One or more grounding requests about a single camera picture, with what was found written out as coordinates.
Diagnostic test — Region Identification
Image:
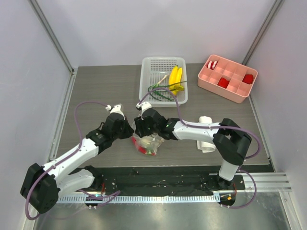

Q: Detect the clear dotted zip top bag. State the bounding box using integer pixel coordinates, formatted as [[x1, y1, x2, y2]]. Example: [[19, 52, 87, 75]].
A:
[[131, 134, 165, 156]]

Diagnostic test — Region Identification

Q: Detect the red fake chili pepper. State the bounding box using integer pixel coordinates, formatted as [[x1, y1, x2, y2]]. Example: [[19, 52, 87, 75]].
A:
[[131, 137, 156, 156]]

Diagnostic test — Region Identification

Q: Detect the green fake vegetable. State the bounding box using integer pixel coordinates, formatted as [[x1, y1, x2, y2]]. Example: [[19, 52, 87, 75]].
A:
[[147, 74, 187, 102]]

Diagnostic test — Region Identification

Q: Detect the yellow fake banana bunch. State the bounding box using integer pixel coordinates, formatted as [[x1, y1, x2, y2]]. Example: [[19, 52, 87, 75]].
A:
[[168, 65, 185, 95]]

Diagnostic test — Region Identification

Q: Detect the white fake radish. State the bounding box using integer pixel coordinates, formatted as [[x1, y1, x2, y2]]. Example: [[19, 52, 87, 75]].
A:
[[140, 138, 159, 148]]

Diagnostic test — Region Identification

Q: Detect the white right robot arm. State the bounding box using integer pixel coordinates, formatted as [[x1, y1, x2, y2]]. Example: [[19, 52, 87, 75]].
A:
[[134, 108, 251, 189]]

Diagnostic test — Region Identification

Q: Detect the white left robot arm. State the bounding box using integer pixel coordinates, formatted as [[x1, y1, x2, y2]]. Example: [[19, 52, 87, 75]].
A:
[[20, 113, 134, 215]]

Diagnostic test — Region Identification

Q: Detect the red fake food piece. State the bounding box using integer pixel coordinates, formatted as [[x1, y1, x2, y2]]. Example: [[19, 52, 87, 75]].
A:
[[217, 77, 230, 89], [242, 74, 254, 84]]

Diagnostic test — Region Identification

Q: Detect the red white striped fake food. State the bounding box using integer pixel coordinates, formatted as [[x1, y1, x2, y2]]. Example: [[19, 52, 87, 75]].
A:
[[207, 61, 218, 70]]

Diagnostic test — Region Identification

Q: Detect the white perforated plastic basket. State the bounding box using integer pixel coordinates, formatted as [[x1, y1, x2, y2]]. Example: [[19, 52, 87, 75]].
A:
[[139, 57, 188, 107]]

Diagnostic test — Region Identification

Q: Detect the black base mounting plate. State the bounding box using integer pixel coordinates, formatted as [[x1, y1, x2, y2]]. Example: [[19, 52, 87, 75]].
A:
[[83, 166, 245, 197]]

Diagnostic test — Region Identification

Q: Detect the rolled white towel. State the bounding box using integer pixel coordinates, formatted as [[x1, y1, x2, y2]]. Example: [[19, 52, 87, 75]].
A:
[[197, 116, 216, 153]]

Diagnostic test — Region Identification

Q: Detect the pink divided organizer box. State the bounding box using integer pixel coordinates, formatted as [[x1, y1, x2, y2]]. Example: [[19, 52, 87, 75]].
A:
[[197, 54, 258, 104]]

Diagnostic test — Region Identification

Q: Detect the perforated aluminium cable rail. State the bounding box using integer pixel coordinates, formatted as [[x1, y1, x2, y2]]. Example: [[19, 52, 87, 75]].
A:
[[57, 193, 220, 204]]

